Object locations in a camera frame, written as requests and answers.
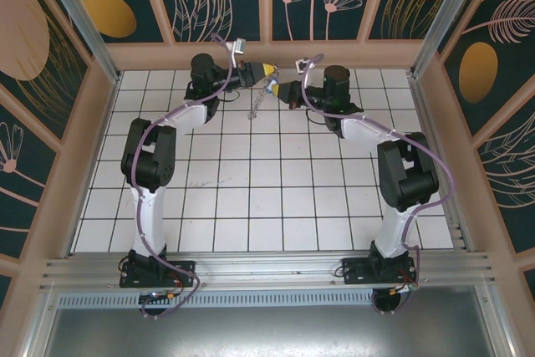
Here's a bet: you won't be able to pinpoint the dark panel gold lines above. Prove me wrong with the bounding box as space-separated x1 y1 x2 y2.
0 0 91 145

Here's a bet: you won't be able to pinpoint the grey metal sheet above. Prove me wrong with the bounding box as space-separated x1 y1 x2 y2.
41 284 519 357

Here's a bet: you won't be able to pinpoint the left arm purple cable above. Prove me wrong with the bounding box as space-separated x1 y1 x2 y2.
127 33 236 319

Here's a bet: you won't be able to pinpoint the aluminium frame post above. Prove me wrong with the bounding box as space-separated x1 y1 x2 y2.
33 0 123 84
409 0 490 79

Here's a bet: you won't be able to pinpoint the grey slotted cable duct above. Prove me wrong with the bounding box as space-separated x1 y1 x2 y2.
56 293 492 309

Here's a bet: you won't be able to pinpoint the aluminium table edge rail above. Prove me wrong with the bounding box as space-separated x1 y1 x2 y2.
407 72 477 253

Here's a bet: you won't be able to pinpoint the dark panel pink leaves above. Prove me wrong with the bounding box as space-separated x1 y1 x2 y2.
476 110 535 254

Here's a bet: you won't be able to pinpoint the silver keyring with many rings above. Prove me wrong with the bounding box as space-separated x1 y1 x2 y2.
246 74 280 120

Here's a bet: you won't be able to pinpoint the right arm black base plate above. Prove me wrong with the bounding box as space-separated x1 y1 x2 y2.
341 257 419 289

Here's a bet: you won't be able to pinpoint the dark panel single flower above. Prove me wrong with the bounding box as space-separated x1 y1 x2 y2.
0 80 60 258

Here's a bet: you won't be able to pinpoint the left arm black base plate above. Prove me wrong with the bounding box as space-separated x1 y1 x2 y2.
119 259 197 289

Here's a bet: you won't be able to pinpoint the dark panel oval and feathers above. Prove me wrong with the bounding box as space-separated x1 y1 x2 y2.
441 0 535 137

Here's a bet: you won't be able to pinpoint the aluminium mounting rail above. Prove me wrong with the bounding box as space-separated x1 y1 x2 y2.
39 251 498 292

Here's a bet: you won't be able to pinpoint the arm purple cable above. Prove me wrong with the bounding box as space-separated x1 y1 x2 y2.
301 53 456 315
127 33 236 319

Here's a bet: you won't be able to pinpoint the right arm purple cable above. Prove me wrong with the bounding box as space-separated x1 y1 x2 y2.
301 53 456 315

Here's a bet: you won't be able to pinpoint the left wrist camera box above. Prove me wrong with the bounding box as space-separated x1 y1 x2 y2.
227 38 249 57

